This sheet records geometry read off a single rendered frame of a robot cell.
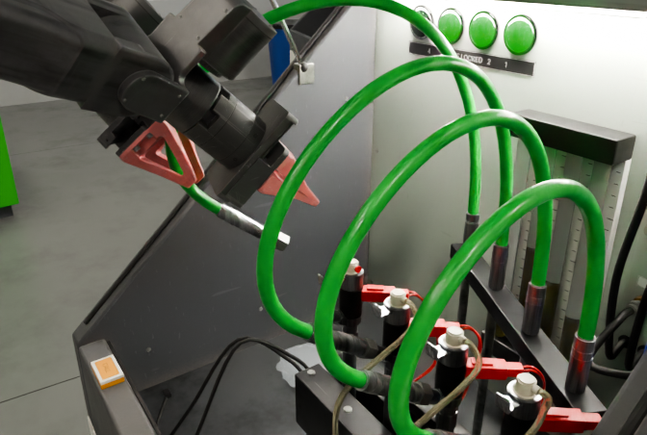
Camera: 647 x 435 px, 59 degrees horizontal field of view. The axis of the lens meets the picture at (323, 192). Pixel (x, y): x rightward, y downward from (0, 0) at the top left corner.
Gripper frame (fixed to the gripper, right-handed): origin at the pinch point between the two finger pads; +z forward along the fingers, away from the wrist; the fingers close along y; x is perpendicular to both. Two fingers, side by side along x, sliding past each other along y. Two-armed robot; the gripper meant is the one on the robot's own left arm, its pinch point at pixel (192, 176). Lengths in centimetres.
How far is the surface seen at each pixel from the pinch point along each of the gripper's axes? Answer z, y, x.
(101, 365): 9.2, 6.2, 29.7
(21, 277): -42, 196, 168
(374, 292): 23.8, 0.4, -6.3
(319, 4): -3.9, 0.5, -23.3
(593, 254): 28.6, -16.1, -26.0
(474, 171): 23.0, 10.6, -24.0
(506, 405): 32.4, -19.8, -13.0
